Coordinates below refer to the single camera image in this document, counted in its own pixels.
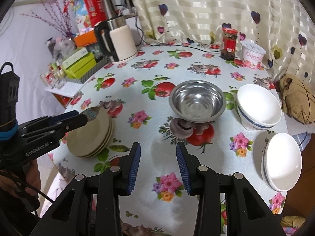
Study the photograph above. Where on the lime green box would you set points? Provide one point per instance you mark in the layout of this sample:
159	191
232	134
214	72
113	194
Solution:
82	67

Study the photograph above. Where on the beige plate brown patch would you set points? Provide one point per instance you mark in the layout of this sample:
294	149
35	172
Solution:
88	153
93	132

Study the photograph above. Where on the dark jar black lid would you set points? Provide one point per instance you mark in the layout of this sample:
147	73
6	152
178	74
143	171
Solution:
51	46

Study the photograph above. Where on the dark printed box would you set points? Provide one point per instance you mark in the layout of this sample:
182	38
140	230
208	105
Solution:
94	50

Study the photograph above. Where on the yellow cloth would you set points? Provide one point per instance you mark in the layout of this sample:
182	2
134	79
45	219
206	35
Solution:
292	222

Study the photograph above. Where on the purple dried branches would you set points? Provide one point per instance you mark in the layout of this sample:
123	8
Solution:
62	22

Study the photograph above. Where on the person's left hand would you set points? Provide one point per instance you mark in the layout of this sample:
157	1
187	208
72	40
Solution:
34	177

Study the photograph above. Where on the blue striped towel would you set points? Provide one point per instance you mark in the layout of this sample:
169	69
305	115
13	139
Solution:
304	139

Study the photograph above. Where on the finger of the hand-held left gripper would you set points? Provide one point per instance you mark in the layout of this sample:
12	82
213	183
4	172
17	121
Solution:
73	125
66	116

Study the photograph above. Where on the pale flat box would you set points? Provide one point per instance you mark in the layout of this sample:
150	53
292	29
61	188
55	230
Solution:
73	59

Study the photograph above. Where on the white yogurt tub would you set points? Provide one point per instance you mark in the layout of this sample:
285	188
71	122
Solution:
253	56

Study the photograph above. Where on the white board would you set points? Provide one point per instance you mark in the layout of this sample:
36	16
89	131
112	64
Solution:
69	88

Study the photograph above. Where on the glass jar red label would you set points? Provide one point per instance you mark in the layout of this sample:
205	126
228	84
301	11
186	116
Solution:
228	46

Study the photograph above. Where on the stainless steel bowl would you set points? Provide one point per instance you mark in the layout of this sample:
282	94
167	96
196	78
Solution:
196	103

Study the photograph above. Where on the white bowl blue stripe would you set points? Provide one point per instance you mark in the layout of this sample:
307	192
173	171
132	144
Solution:
248	125
263	172
283	164
258	103

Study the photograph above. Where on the glass mug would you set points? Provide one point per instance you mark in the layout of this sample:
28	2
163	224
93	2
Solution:
57	83

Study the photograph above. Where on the orange box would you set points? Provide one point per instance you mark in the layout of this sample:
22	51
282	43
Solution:
85	39

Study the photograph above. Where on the white sheet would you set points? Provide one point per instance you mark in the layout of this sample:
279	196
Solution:
32	103

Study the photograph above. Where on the white wall pipe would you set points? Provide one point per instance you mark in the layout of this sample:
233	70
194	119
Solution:
29	2

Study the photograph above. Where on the floral vegetable print tablecloth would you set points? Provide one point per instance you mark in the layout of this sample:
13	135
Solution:
221	152

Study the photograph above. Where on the cream electric kettle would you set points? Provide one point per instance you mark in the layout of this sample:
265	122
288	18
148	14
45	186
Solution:
120	41

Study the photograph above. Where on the cream curtain heart print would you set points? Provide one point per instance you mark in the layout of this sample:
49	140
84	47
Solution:
209	5

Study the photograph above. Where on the cartoon printed bag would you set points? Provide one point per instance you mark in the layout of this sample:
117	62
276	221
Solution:
78	12

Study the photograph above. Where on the person's left forearm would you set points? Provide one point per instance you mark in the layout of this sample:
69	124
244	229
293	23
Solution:
12	218

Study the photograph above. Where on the clear plastic bag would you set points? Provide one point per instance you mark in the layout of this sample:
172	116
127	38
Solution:
62	45

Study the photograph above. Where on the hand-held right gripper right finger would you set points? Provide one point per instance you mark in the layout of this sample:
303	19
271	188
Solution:
183	169

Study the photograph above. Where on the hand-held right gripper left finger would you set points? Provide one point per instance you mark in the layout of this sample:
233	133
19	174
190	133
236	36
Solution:
134	169

